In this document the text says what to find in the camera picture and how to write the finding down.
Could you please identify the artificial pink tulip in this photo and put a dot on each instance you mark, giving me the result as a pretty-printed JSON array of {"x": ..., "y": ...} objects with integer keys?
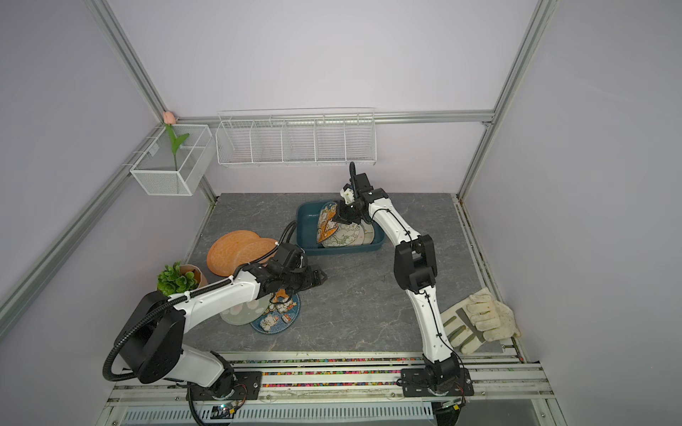
[{"x": 176, "y": 140}]

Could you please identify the pale green bunny coaster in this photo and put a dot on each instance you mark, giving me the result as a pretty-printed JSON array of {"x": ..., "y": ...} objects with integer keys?
[{"x": 246, "y": 313}]

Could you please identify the white wire wall rack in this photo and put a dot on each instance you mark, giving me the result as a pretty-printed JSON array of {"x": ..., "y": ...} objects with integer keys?
[{"x": 293, "y": 136}]

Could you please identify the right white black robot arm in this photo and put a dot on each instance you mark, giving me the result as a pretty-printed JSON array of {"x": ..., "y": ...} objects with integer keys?
[{"x": 415, "y": 271}]

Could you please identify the blue orange animals coaster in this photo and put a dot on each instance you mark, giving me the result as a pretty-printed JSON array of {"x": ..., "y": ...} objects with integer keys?
[{"x": 277, "y": 318}]

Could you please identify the front orange cork coaster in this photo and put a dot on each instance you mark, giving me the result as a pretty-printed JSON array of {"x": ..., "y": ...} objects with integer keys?
[{"x": 252, "y": 250}]

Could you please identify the small potted green plant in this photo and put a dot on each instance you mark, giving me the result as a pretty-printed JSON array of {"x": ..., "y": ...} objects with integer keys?
[{"x": 178, "y": 278}]

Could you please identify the blue orange cats coaster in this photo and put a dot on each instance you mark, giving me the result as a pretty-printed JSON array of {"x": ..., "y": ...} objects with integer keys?
[{"x": 326, "y": 225}]

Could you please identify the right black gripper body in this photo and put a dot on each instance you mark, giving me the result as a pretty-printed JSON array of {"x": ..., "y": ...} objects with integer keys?
[{"x": 348, "y": 212}]

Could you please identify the white green floral coaster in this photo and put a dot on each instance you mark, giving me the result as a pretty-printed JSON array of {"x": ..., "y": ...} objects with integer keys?
[{"x": 345, "y": 236}]

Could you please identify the orange cork coaster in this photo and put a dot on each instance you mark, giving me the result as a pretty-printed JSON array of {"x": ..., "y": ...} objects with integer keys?
[
  {"x": 252, "y": 250},
  {"x": 220, "y": 258}
]

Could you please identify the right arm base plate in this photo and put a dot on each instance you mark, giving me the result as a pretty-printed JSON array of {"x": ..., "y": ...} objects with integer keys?
[{"x": 423, "y": 383}]

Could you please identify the white mesh wall basket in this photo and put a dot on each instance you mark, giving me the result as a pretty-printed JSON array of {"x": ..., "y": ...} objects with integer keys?
[{"x": 155, "y": 172}]

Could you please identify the back orange cork coaster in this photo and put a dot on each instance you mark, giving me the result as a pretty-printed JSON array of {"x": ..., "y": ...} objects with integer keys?
[{"x": 220, "y": 258}]

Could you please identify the white green work glove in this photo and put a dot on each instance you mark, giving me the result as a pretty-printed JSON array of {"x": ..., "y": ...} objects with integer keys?
[{"x": 478, "y": 319}]

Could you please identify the teal plastic storage box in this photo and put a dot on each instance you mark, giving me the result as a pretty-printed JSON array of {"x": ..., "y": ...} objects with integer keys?
[{"x": 307, "y": 218}]

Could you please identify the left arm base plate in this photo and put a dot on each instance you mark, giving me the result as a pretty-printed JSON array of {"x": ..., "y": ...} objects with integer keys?
[{"x": 238, "y": 386}]

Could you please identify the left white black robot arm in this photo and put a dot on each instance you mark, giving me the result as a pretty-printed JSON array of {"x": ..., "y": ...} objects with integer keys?
[{"x": 151, "y": 345}]

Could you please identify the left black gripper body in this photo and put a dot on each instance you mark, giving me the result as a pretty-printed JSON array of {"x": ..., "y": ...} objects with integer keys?
[{"x": 296, "y": 280}]

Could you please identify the pink white bunny coaster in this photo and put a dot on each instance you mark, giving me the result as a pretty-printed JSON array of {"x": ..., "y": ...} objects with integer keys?
[{"x": 369, "y": 233}]

